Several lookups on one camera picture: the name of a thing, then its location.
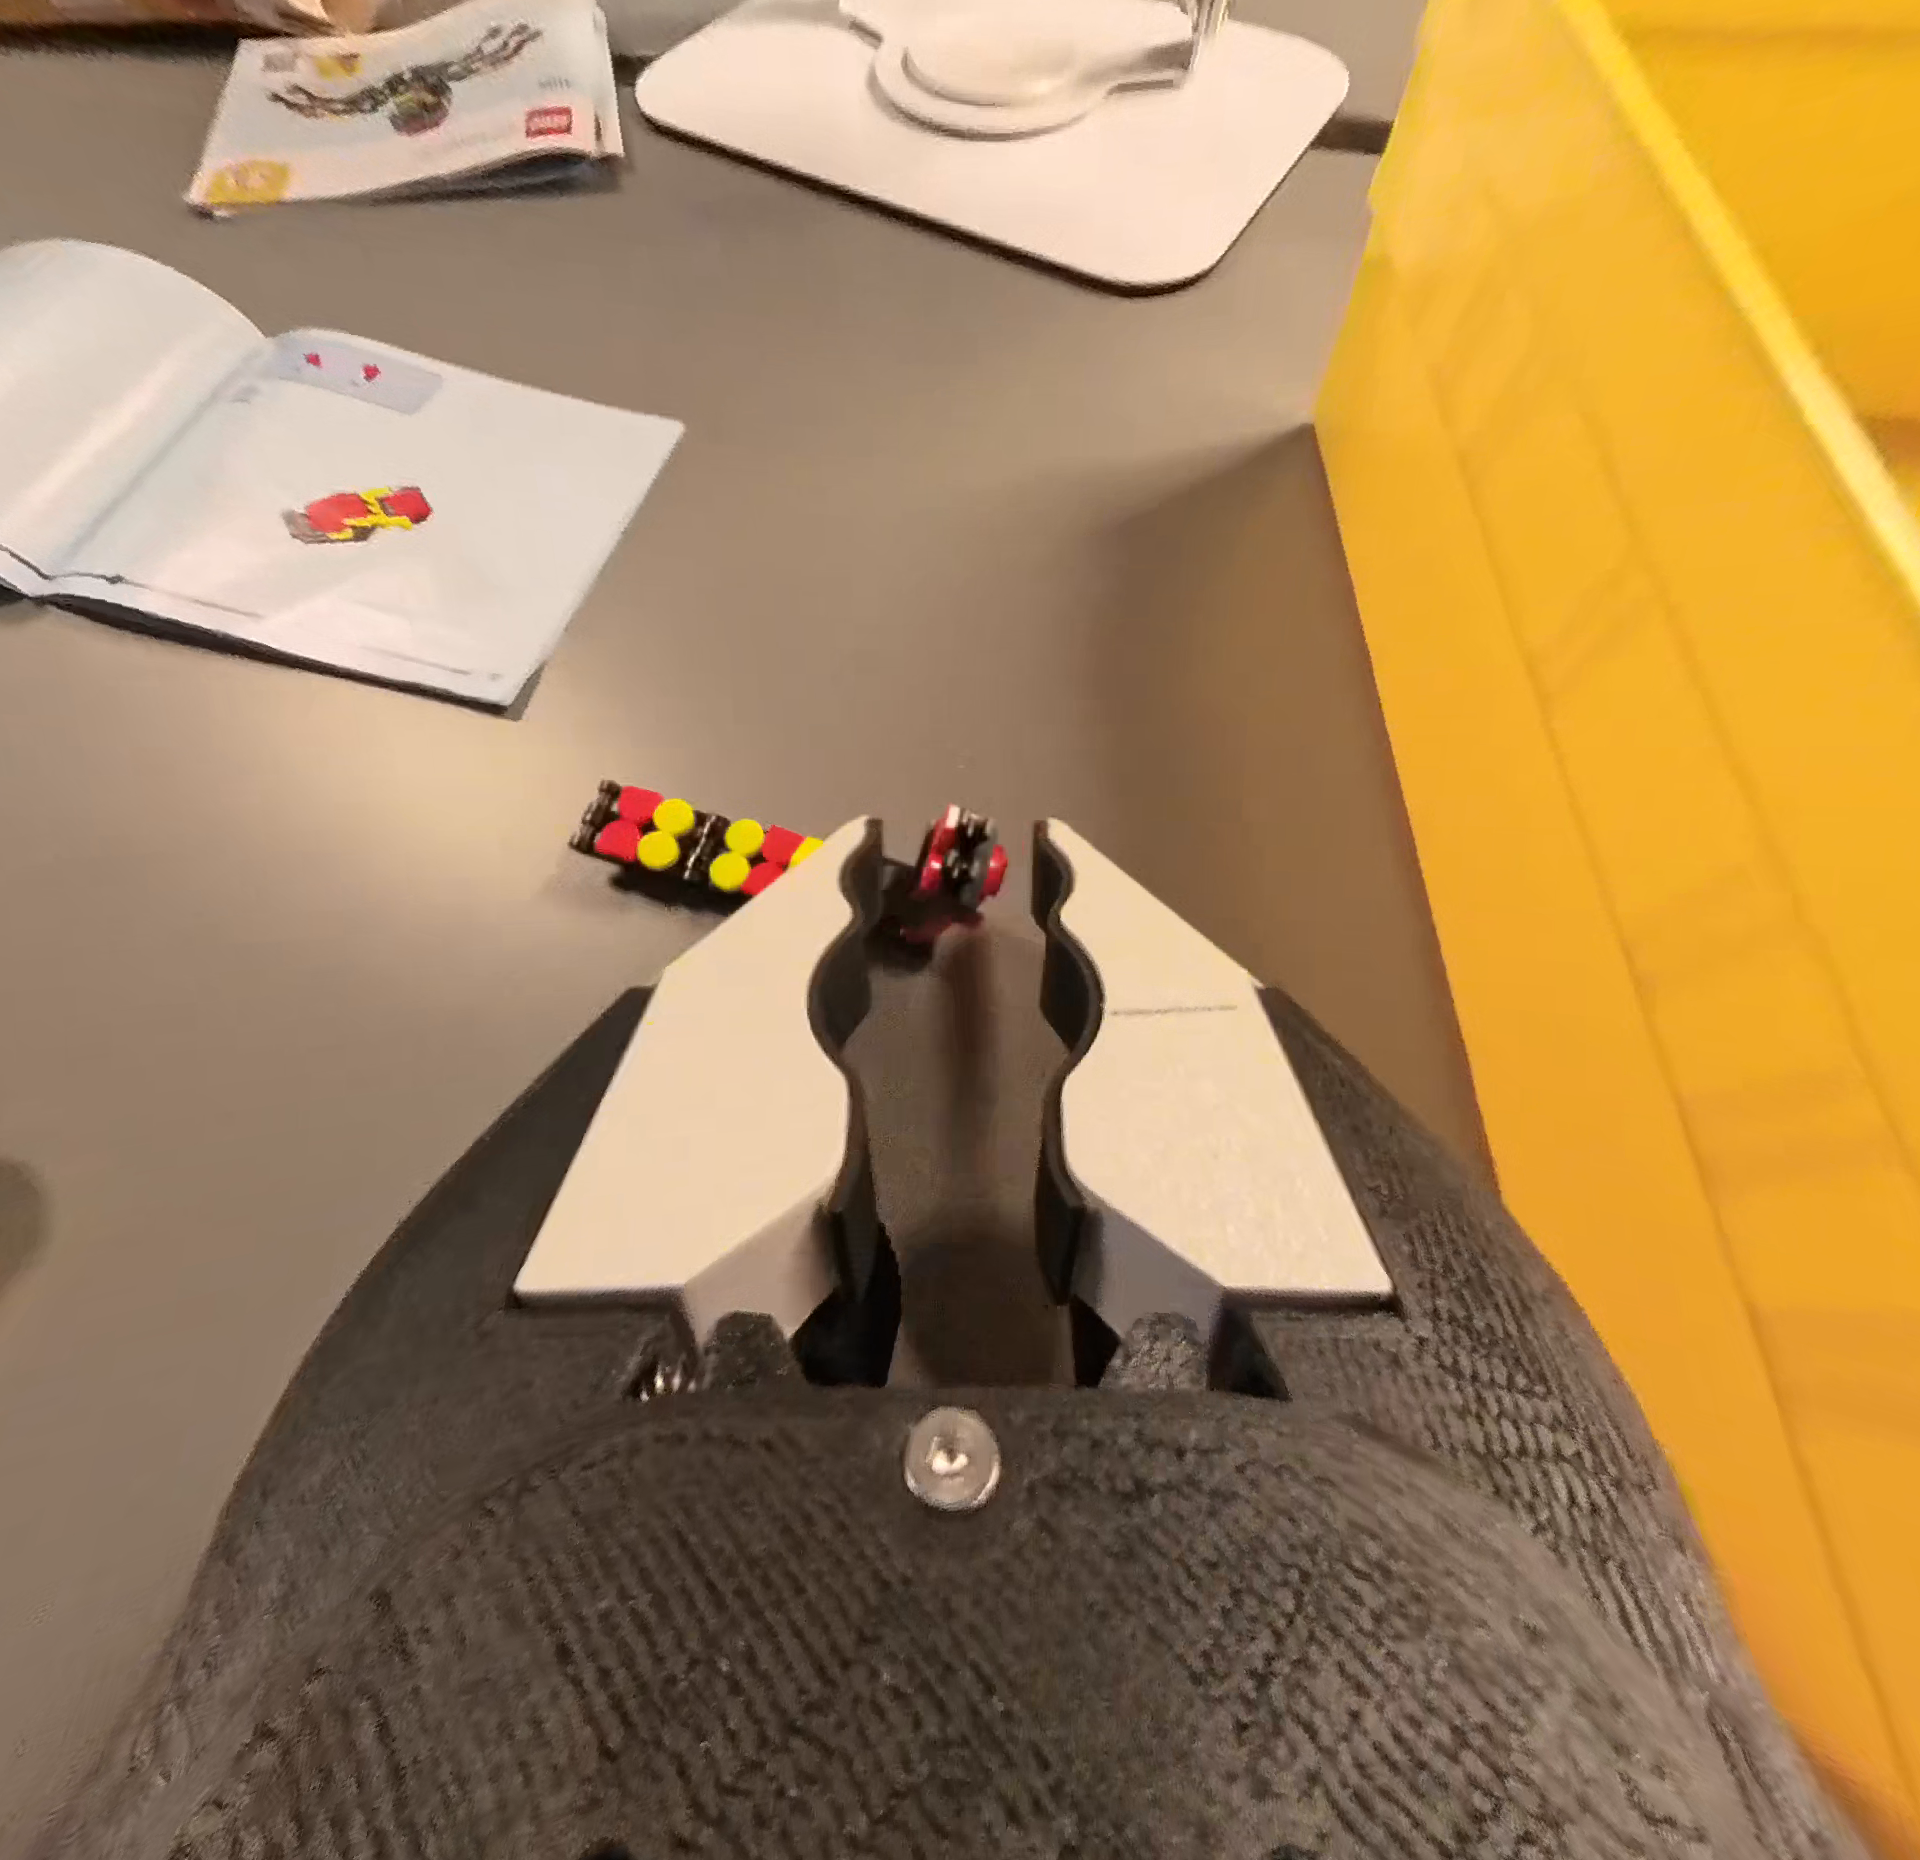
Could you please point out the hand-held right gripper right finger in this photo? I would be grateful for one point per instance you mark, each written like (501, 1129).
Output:
(1215, 1140)

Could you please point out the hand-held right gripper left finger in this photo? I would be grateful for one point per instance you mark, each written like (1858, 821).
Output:
(705, 1140)

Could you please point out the long red yellow lego assembly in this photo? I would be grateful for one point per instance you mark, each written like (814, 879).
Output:
(661, 841)

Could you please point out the small red black lego piece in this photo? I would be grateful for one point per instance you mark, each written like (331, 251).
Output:
(960, 863)

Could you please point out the lego instruction booklet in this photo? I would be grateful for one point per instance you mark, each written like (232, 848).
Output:
(495, 150)
(495, 541)

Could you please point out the closed lego instruction booklet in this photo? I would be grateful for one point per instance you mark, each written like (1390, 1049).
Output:
(495, 150)

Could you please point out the yellow plastic bin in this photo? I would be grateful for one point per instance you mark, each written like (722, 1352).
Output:
(1650, 690)

